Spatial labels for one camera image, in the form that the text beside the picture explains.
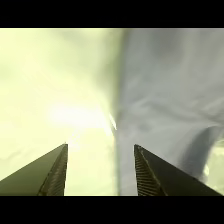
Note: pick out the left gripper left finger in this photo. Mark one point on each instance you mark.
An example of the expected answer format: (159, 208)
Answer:
(43, 176)

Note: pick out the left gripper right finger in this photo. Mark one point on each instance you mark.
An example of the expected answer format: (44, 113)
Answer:
(160, 176)

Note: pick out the grey garment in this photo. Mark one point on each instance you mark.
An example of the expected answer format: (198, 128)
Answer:
(166, 93)

